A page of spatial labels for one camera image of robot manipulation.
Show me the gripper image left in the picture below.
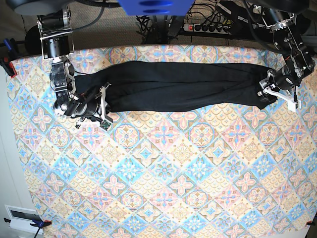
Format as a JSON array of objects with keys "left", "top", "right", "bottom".
[{"left": 70, "top": 86, "right": 111, "bottom": 121}]

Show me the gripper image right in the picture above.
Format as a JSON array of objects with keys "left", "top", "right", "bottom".
[{"left": 259, "top": 66, "right": 299, "bottom": 96}]

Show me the black t-shirt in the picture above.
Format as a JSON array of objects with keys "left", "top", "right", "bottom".
[{"left": 75, "top": 61, "right": 276, "bottom": 113}]

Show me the white power strip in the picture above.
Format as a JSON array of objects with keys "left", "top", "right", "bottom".
[{"left": 183, "top": 23, "right": 230, "bottom": 34}]

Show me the black round speaker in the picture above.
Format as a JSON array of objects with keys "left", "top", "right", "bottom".
[{"left": 24, "top": 26, "right": 42, "bottom": 55}]

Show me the red black clamp upper left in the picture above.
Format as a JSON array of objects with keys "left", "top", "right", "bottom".
[{"left": 0, "top": 38, "right": 17, "bottom": 78}]

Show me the patterned tablecloth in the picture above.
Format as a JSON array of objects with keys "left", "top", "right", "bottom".
[{"left": 6, "top": 57, "right": 317, "bottom": 238}]

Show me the blue clamp lower left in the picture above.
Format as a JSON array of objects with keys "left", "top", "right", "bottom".
[{"left": 4, "top": 218, "right": 52, "bottom": 238}]

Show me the orange clamp lower right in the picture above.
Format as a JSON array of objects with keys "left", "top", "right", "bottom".
[{"left": 306, "top": 221, "right": 316, "bottom": 226}]

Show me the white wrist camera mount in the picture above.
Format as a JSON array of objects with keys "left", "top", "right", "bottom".
[
  {"left": 74, "top": 81, "right": 114, "bottom": 131},
  {"left": 258, "top": 87, "right": 302, "bottom": 113}
]

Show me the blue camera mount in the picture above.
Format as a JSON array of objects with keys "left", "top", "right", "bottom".
[{"left": 118, "top": 0, "right": 194, "bottom": 16}]

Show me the white wall vent box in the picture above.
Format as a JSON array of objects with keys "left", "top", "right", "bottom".
[{"left": 5, "top": 205, "right": 41, "bottom": 234}]

